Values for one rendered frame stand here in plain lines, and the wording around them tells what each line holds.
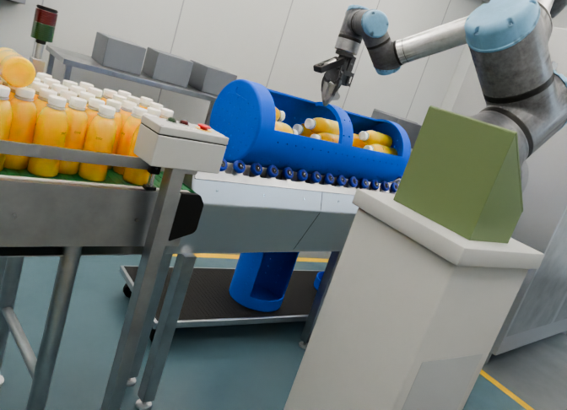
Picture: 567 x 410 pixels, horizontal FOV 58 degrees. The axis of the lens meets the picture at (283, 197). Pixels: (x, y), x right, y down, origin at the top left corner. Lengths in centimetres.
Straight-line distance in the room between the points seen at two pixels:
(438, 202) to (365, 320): 31
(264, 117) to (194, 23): 362
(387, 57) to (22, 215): 128
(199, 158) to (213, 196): 36
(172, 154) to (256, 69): 437
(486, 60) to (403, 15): 558
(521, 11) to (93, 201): 105
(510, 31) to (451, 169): 30
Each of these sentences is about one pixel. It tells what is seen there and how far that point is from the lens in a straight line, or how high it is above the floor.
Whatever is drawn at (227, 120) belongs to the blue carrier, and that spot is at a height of 108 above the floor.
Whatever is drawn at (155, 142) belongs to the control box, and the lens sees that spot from 123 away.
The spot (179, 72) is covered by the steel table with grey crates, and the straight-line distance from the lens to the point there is 439.
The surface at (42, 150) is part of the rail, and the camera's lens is 128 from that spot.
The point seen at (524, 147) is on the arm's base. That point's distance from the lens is 122.
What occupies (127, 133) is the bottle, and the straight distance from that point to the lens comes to 144.
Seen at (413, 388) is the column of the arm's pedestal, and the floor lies 76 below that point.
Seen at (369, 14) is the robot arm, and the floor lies 157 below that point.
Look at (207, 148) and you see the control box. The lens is 130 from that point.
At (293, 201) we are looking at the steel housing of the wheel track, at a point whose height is 87.
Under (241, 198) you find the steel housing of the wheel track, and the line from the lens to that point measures 170.
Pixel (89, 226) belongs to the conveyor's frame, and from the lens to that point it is 137.
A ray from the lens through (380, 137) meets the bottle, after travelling 226.
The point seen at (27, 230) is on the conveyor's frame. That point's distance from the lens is 133.
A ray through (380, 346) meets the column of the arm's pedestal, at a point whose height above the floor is 81.
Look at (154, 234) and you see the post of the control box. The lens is 136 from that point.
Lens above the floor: 131
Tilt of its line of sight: 14 degrees down
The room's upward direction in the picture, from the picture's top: 18 degrees clockwise
